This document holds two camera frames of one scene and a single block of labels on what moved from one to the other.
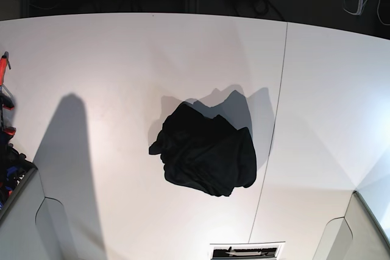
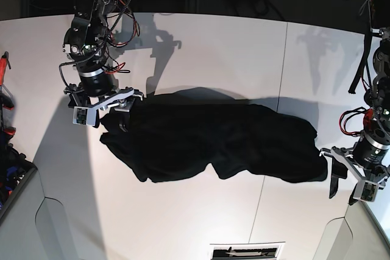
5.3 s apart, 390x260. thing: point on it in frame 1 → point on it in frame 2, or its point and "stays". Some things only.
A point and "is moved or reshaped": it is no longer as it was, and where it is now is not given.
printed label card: (248, 251) stays
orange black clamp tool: (6, 98) stays
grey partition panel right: (356, 235) stays
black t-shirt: (208, 155) is moved or reshaped
